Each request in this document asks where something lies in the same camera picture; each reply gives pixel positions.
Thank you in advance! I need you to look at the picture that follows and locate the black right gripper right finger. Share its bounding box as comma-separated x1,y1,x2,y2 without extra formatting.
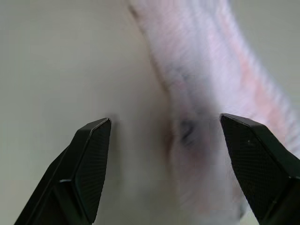
220,113,300,225

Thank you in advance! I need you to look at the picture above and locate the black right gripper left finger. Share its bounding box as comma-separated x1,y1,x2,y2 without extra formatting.
13,117,112,225

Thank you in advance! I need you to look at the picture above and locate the white pink striped towel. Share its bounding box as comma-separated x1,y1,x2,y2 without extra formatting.
127,0,300,218

